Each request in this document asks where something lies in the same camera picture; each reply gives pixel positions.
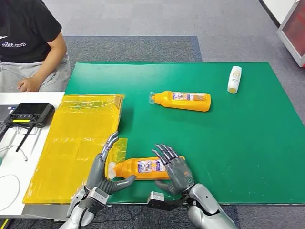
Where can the person's hand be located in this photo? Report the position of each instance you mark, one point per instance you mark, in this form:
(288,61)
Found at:
(28,84)

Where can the yellow taped cardboard sheet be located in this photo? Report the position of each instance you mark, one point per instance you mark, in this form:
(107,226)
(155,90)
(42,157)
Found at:
(71,142)

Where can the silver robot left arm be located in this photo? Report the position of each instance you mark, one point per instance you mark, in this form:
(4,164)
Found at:
(77,215)

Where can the green table mat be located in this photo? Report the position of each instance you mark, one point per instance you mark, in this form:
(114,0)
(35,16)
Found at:
(214,142)

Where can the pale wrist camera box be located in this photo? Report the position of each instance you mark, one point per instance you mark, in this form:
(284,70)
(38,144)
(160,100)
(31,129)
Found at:
(94,197)
(156,198)

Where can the small white bottle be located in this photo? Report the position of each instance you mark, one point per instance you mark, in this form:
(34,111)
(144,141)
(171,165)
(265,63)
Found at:
(234,79)

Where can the red panel with white frame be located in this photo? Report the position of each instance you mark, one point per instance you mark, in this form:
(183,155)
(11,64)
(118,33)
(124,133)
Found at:
(294,31)

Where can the black remote controller with antennas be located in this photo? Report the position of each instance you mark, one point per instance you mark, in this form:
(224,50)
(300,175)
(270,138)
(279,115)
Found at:
(31,114)

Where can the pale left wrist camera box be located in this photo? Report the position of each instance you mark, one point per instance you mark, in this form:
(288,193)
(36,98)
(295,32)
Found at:
(94,197)

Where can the person's forearm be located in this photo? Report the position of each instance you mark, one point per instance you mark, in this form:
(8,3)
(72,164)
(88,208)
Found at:
(51,60)

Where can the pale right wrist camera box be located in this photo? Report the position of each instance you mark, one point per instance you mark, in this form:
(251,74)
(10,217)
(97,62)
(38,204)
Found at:
(156,198)

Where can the orange bottle with clear cap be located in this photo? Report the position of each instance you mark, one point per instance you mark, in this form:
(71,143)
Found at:
(129,169)
(183,102)

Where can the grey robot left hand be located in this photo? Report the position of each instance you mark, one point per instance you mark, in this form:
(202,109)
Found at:
(96,172)

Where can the person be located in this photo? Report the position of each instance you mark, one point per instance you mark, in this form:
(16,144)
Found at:
(25,31)

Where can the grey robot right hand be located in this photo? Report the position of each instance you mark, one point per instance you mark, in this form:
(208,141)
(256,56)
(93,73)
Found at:
(178,173)

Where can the dark laptop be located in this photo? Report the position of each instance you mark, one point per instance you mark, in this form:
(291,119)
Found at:
(6,110)

